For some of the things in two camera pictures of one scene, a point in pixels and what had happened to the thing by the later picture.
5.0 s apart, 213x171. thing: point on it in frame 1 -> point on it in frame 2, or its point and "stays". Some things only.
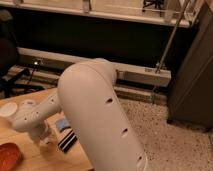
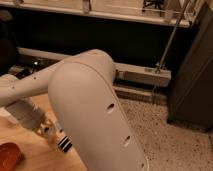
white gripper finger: [39, 143] -> [43, 131]
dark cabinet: [190, 100] stays
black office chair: [10, 75] stays
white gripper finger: [53, 139] -> [52, 129]
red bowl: [10, 156] stays
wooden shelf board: [179, 13] stays
